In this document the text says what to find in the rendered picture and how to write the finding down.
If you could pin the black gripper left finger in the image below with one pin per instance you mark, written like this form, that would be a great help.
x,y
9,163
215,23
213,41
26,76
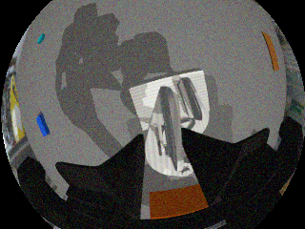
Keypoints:
x,y
120,176

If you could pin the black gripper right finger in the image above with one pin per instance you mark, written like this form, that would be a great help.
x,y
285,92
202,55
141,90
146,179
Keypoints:
x,y
215,162

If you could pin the small teal block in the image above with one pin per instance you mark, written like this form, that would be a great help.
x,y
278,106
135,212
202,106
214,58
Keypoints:
x,y
41,37

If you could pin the blue rectangular block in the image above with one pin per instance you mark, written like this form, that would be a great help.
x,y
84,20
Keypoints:
x,y
42,125

